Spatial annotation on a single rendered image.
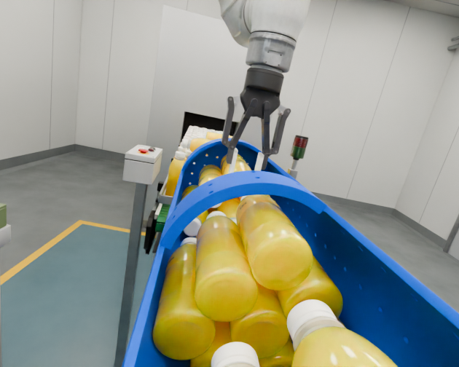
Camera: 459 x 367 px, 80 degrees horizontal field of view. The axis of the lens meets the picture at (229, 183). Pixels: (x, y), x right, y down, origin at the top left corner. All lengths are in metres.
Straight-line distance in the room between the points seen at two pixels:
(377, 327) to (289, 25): 0.48
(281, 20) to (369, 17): 5.01
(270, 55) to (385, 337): 0.46
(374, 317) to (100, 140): 5.31
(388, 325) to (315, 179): 4.95
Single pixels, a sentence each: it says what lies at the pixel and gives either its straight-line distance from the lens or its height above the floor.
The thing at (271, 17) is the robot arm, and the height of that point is 1.48.
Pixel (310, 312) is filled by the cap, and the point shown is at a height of 1.18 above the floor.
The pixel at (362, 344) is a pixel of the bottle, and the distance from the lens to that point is 0.21.
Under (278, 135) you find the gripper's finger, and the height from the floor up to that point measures 1.28.
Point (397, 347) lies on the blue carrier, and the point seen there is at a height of 1.10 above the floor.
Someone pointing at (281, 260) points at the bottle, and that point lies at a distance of 0.32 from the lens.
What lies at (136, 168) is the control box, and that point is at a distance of 1.00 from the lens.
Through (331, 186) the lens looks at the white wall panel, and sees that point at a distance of 5.43.
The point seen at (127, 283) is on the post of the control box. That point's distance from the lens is 1.31.
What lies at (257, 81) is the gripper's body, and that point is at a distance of 0.56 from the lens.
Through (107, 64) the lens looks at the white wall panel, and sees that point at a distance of 5.42.
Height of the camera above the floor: 1.31
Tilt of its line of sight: 15 degrees down
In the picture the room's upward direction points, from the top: 12 degrees clockwise
